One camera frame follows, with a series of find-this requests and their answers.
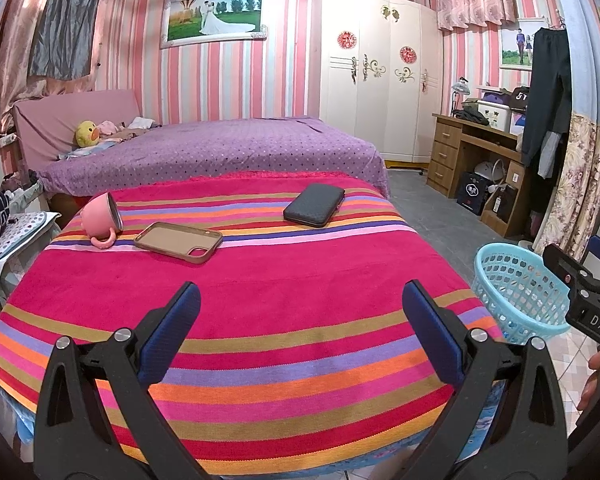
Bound dark paper bag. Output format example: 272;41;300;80
455;171;491;216

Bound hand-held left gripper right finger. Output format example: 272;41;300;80
401;279;568;480

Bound shiny pink curtain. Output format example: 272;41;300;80
0;0;141;126

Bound pink cup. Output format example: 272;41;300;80
80;191;125;250

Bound black wallet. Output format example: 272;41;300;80
283;183;346;228

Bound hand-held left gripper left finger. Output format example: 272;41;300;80
34;281;211;480

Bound pile of clothes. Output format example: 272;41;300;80
97;116;156;141

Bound white wardrobe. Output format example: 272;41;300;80
314;0;443;165

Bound striped table cloth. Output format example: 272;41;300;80
0;172;506;480

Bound black hanging clothes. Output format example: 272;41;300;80
520;27;573;178

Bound wooden desk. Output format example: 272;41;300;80
426;112;536;238

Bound polka dot cloth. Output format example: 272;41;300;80
0;210;61;301

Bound framed wedding photo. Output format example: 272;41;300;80
160;0;270;50

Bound light blue plastic basket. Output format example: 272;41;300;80
474;241;573;345

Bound yellow duck plush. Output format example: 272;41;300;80
75;120;102;150

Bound wall poster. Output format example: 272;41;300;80
499;17;551;70

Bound desk lamp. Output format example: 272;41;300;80
450;76;473;116

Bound brown phone case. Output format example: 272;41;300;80
133;221;224;264

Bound person's right hand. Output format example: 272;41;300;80
577;347;600;411

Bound white fan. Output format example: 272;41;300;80
472;159;506;186

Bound grey hanging cloth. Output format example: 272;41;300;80
27;0;106;81

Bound bed with purple bedspread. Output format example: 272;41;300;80
35;116;392;201

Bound white storage box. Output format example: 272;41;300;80
477;100;512;133

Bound pink headboard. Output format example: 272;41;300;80
12;89;142;173

